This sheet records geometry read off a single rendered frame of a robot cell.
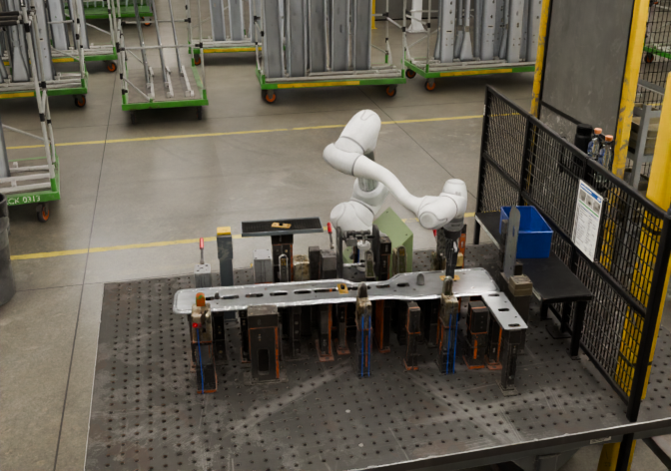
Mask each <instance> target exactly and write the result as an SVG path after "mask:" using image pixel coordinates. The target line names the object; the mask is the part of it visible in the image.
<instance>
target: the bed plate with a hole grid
mask: <svg viewBox="0 0 671 471"><path fill-rule="evenodd" d="M498 257H499V248H498V247H497V246H496V244H495V243H494V242H492V243H483V244H473V245H466V246H465V255H464V268H475V267H482V268H484V269H486V270H487V271H488V272H489V274H490V275H491V277H492V278H493V280H494V281H495V282H496V275H497V267H498V266H499V265H498ZM190 288H196V284H195V275H194V274H187V275H177V276H168V277H158V278H149V279H139V280H130V281H122V282H110V283H104V284H103V297H102V303H101V313H100V324H99V332H98V341H97V351H96V360H95V370H94V379H93V389H92V398H91V408H90V417H89V430H88V436H87V446H86V455H85V465H84V471H407V470H413V469H419V468H425V467H431V466H437V465H443V464H448V463H454V462H460V461H466V460H472V459H478V458H484V457H490V456H496V455H502V454H508V453H514V452H520V451H526V450H532V449H538V448H544V447H550V446H556V445H562V444H568V443H574V442H580V441H586V440H592V439H598V438H604V437H610V436H616V435H622V434H628V433H634V432H640V431H645V430H651V429H657V428H663V427H669V426H671V332H670V331H669V330H667V329H666V328H665V327H663V326H662V325H661V324H660V326H659V331H658V336H657V340H656V345H655V350H654V355H653V360H652V365H651V370H650V375H649V380H648V385H647V390H646V395H645V399H641V402H640V407H639V412H638V417H637V421H636V422H630V421H629V420H628V419H627V417H626V411H627V406H626V405H625V403H624V402H623V401H622V400H621V398H620V397H619V396H618V395H617V393H616V392H615V391H614V389H613V388H612V387H611V386H610V384H609V383H608V382H607V381H606V379H605V378H604V377H603V376H602V374H601V373H600V372H599V371H598V369H597V368H596V367H595V365H594V364H593V363H592V362H591V360H590V359H589V358H588V357H587V355H586V354H585V353H584V352H583V350H582V349H581V348H580V347H579V350H578V355H579V356H580V358H581V359H580V360H572V359H571V358H570V356H569V355H568V354H567V352H566V350H570V344H571V338H561V339H553V338H552V336H551V335H550V334H549V332H548V331H547V330H546V328H545V327H546V326H554V325H561V323H560V321H559V320H558V319H557V317H556V316H555V315H554V314H553V312H552V311H551V310H550V309H549V307H548V311H547V315H548V316H549V318H550V319H544V320H542V319H541V318H540V317H539V315H538V314H537V313H536V311H540V303H541V302H540V300H539V299H538V298H537V297H536V295H535V294H534V293H532V296H531V298H530V304H529V313H528V322H527V326H528V327H527V330H526V338H525V347H524V349H523V351H524V352H525V355H522V356H517V362H516V370H515V379H514V384H513V385H514V387H515V388H516V390H517V392H518V395H516V396H506V397H504V396H503V394H502V393H501V391H500V389H499V387H498V386H497V384H496V382H495V380H496V379H501V372H502V369H500V370H489V369H488V368H487V366H486V364H485V362H484V363H483V364H484V367H485V368H481V369H478V370H475V369H474V370H473V369H468V367H467V365H465V364H466V363H465V364H463V363H464V362H465V361H464V362H463V361H462V359H460V358H461V357H463V356H462V355H464V349H465V348H464V346H465V339H466V338H467V332H466V330H467V325H466V318H467V311H468V302H469V301H470V296H466V297H462V298H461V306H460V320H459V321H458V322H457V323H458V327H457V332H456V345H455V341H454V342H453V348H454V346H455V359H454V370H455V372H454V374H452V373H451V374H449V373H448V374H447V375H443V376H438V374H436V373H438V372H439V369H438V367H437V365H435V363H434V362H435V360H436V359H437V348H432V349H428V348H427V345H426V343H425V341H424V340H423V342H424V345H418V346H417V354H418V358H417V365H418V368H421V371H420V372H419V371H418V370H414V371H411V370H407V369H405V367H404V366H402V363H401V360H403V359H404V355H405V348H406V345H401V346H399V343H398V341H397V338H396V335H397V327H390V338H389V348H390V352H384V353H379V351H378V348H377V346H376V343H375V340H374V337H375V328H373V333H372V354H371V359H370V367H371V369H373V372H374V376H372V377H371V378H364V377H362V378H361V377H356V374H355V372H353V370H352V367H351V364H354V363H355V345H356V330H347V331H346V342H347V345H348V349H349V352H350V354H346V355H337V351H336V345H335V338H337V332H331V347H332V351H333V355H334V359H335V360H334V361H326V362H320V359H319V355H318V350H317V346H316V339H319V328H318V327H314V328H313V331H312V333H313V332H314V333H313V334H312V338H309V339H308V340H306V338H304V339H301V342H305V343H306V344H307V349H308V354H309V360H301V361H289V362H285V361H284V358H283V351H282V344H286V343H290V340H289V339H288V340H282V334H283V331H282V319H281V318H279V325H280V334H281V353H282V361H279V369H286V370H287V376H288V382H287V383H278V384H267V385H255V386H245V385H244V372H251V371H252V369H251V368H243V369H241V367H240V349H239V346H240V345H242V340H241V323H240V318H239V311H238V310H236V312H237V313H238V321H229V322H224V325H225V340H226V350H228V351H229V365H221V366H216V374H217V376H219V379H221V383H220V384H219V385H217V391H218V392H219V393H214V392H213V393H204V395H203V394H202V395H201V394H198V395H197V397H196V395H195V391H196V390H197V384H196V383H195V382H197V376H196V372H195V373H192V372H190V365H191V339H190V329H189V322H188V319H187V315H186V314H175V313H173V303H174V295H175V293H176V292H177V291H178V290H180V289H190ZM311 328H312V327H311Z"/></svg>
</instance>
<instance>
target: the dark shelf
mask: <svg viewBox="0 0 671 471"><path fill-rule="evenodd" d="M500 214H501V212H487V213H475V214H474V217H475V219H476V220H477V221H478V223H479V224H480V225H481V226H482V228H483V229H484V230H485V232H486V233H487V234H488V235H489V237H490V238H491V239H492V240H493V242H494V243H495V244H496V246H497V247H498V248H499V246H498V245H499V244H500V243H501V242H500V236H501V234H500V232H499V224H500ZM517 259H519V260H520V261H521V263H522V264H523V268H522V275H527V276H528V277H529V279H530V280H531V281H532V283H533V285H532V288H533V290H532V292H533V293H534V294H535V295H536V297H537V298H538V299H539V300H540V302H541V303H542V304H547V303H560V302H573V301H588V300H592V298H593V294H592V293H591V292H590V291H589V290H588V289H587V287H586V286H585V285H584V284H583V283H582V282H581V281H580V280H579V279H578V278H577V277H576V276H575V274H574V273H573V272H572V271H571V270H570V269H569V268H568V267H567V266H566V265H565V264H564V263H563V262H562V260H561V259H560V258H559V257H558V256H557V255H556V254H555V253H554V252H553V251H552V250H550V251H549V257H541V258H517Z"/></svg>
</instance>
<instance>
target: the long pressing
mask: <svg viewBox="0 0 671 471"><path fill-rule="evenodd" d="M419 273H422V274H423V275H424V285H418V284H416V279H417V276H418V274H419ZM464 273H465V274H464ZM442 275H445V270H432V271H417V272H403V273H398V274H396V275H394V276H393V277H391V278H390V279H388V280H384V281H370V282H367V283H366V285H367V286H369V287H370V289H368V290H367V294H368V296H369V299H370V300H383V299H399V300H407V301H412V300H426V299H439V298H441V293H442V286H443V280H441V279H440V276H442ZM454 275H458V276H459V278H460V279H457V280H456V281H453V287H452V292H453V293H454V295H455V297H466V296H480V295H481V294H482V293H487V292H500V288H499V287H498V285H497V284H496V282H495V281H494V280H493V278H492V277H491V275H490V274H489V272H488V271H487V270H486V269H484V268H482V267H475V268H460V269H455V270H454ZM340 283H345V285H346V288H348V287H358V284H359V282H352V281H349V280H347V279H344V278H334V279H319V280H305V281H290V282H276V283H262V284H247V285H233V286H218V287H204V288H190V289H180V290H178V291H177V292H176V293H175V295H174V303H173V313H175V314H192V304H193V303H196V294H197V293H198V292H203V293H204V294H205V298H207V297H213V298H214V300H206V302H209V303H210V305H211V312H220V311H234V310H247V306H249V305H262V304H277V307H288V306H301V305H315V304H329V303H342V302H355V301H356V296H357V290H348V293H345V294H339V291H332V292H318V293H316V292H315V290H319V289H333V288H337V285H338V284H340ZM403 283H407V284H408V286H402V287H399V286H397V285H398V284H403ZM378 285H389V287H388V288H377V286H378ZM473 287H474V288H473ZM337 289H338V288H337ZM305 290H310V291H311V292H312V293H304V294H295V291H305ZM394 290H396V291H394ZM216 292H217V293H218V294H219V295H220V299H215V293H216ZM277 292H286V293H287V295H276V296H271V293H277ZM249 294H262V295H263V296H262V297H246V295H249ZM235 295H237V296H238V297H239V298H234V299H222V297H223V296H235Z"/></svg>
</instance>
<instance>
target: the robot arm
mask: <svg viewBox="0 0 671 471"><path fill-rule="evenodd" d="M379 130H380V118H379V116H378V115H377V114H376V113H375V112H373V111H371V110H362V111H360V112H359V113H357V114H356V115H354V116H353V117H352V119H351V120H350V121H349V122H348V124H347V125H346V127H345V128H344V130H343V131H342V133H341V136H340V137H339V139H338V140H337V141H336V142H335V144H330V145H328V146H327V147H326V148H325V150H324V154H323V157H324V160H325V161H326V162H327V163H328V164H329V165H330V166H331V167H332V168H334V169H335V170H337V171H339V172H341V173H344V174H346V175H351V176H354V177H357V178H356V180H355V182H354V186H353V191H352V196H351V198H350V200H349V202H348V203H341V204H339V205H337V206H336V207H334V209H333V210H332V212H331V223H332V225H333V227H334V229H335V231H336V227H340V228H341V232H342V236H343V231H352V230H354V231H360V230H363V231H367V230H370V236H372V220H373V217H374V216H375V214H376V213H377V212H378V210H379V209H380V207H381V206H382V204H383V202H384V200H385V199H386V197H387V194H388V191H390V192H391V193H392V194H393V195H394V196H395V197H396V198H397V200H398V201H399V202H400V203H401V204H402V205H404V206H405V207H406V208H408V209H410V210H411V211H413V212H414V213H415V214H416V216H417V218H418V220H419V222H420V224H421V225H422V226H423V227H424V228H425V229H427V230H437V229H440V228H442V227H443V235H444V236H445V258H446V271H445V276H451V277H452V279H454V269H455V267H456V264H457V255H458V251H459V248H458V247H457V239H458V238H460V237H461V229H462V228H463V223H464V213H465V211H466V206H467V190H466V185H465V182H463V181H461V180H458V179H452V180H447V181H446V182H445V184H444V186H443V189H442V193H441V194H440V196H439V197H431V196H425V197H423V198H417V197H415V196H413V195H411V194H410V193H409V192H408V191H407V190H406V189H405V187H404V186H403V185H402V184H401V182H400V181H399V180H398V179H397V178H396V176H395V175H394V174H393V173H391V172H390V171H389V170H387V169H385V168H384V167H382V166H380V165H378V164H377V163H376V162H375V159H374V151H373V149H374V148H375V145H376V141H377V137H378V132H379Z"/></svg>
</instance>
